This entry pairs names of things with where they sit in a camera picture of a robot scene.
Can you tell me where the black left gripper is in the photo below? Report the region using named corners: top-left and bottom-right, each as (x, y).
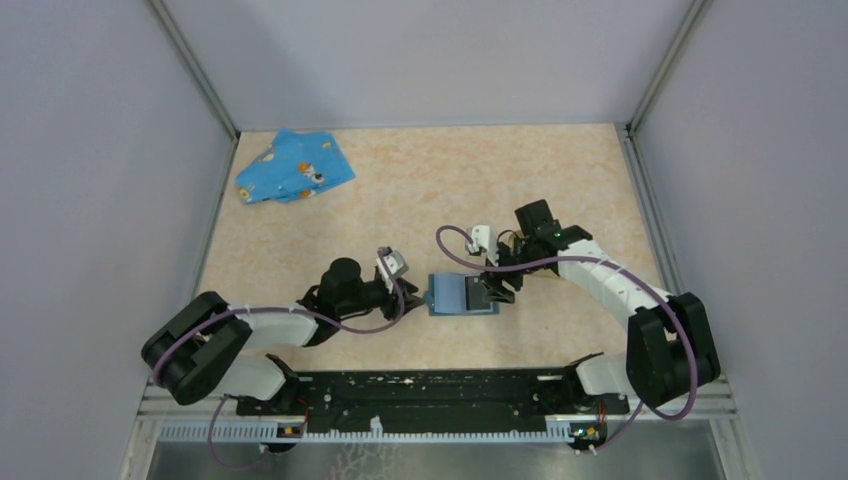
top-left (338, 276), bottom-right (426, 321)

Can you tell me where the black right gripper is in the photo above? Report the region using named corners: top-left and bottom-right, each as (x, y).
top-left (480, 239), bottom-right (547, 303)

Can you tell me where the blue card holder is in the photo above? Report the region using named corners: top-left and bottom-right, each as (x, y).
top-left (425, 273), bottom-right (500, 317)

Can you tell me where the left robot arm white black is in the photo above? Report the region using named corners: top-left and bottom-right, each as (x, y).
top-left (140, 249), bottom-right (425, 414)

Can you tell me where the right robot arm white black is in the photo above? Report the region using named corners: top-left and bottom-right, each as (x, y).
top-left (466, 200), bottom-right (721, 412)

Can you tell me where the blue patterned cloth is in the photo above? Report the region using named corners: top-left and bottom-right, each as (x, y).
top-left (235, 129), bottom-right (355, 204)

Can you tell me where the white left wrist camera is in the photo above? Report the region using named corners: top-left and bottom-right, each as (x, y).
top-left (377, 246), bottom-right (409, 281)

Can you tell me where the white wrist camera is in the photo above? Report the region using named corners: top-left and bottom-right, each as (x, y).
top-left (466, 225), bottom-right (498, 265)
top-left (377, 246), bottom-right (409, 281)

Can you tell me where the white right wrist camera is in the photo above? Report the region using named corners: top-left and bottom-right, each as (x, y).
top-left (466, 225), bottom-right (498, 265)

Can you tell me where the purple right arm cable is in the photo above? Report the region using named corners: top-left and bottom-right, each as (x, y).
top-left (435, 225), bottom-right (700, 455)

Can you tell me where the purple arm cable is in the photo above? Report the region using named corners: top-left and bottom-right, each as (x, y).
top-left (435, 225), bottom-right (700, 455)
top-left (152, 250), bottom-right (407, 473)

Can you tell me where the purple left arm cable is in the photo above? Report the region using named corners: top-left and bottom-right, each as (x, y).
top-left (152, 250), bottom-right (407, 473)

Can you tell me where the aluminium frame rail front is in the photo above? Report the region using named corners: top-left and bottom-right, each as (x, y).
top-left (135, 374), bottom-right (740, 439)

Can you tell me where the white cable duct strip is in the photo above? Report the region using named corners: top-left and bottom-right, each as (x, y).
top-left (158, 418), bottom-right (575, 445)

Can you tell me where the right aluminium corner post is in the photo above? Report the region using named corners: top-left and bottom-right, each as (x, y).
top-left (627, 0), bottom-right (713, 138)

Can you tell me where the aluminium corner post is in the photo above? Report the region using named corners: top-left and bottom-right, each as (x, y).
top-left (627, 0), bottom-right (713, 138)
top-left (144, 0), bottom-right (240, 141)

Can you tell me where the left aluminium corner post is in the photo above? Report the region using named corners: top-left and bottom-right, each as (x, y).
top-left (144, 0), bottom-right (240, 141)

